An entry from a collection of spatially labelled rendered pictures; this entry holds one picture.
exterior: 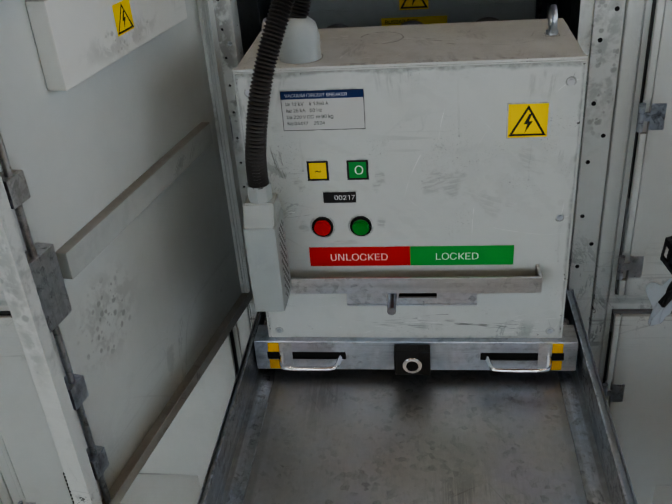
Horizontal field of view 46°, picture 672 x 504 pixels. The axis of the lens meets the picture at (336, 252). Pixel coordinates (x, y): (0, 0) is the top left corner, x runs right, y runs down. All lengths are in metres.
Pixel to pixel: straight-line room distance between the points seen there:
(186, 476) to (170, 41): 1.10
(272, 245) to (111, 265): 0.24
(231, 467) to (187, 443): 0.68
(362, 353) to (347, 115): 0.42
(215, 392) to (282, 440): 0.54
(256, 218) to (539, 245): 0.44
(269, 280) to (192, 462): 0.88
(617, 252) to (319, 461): 0.71
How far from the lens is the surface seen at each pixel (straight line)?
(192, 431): 1.89
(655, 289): 1.42
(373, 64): 1.12
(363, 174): 1.18
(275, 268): 1.15
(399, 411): 1.31
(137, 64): 1.23
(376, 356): 1.35
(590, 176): 1.50
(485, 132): 1.16
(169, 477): 2.02
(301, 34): 1.15
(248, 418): 1.32
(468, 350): 1.34
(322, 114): 1.15
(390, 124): 1.15
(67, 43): 1.04
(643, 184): 1.51
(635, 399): 1.79
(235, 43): 1.42
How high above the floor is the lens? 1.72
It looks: 30 degrees down
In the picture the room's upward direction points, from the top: 5 degrees counter-clockwise
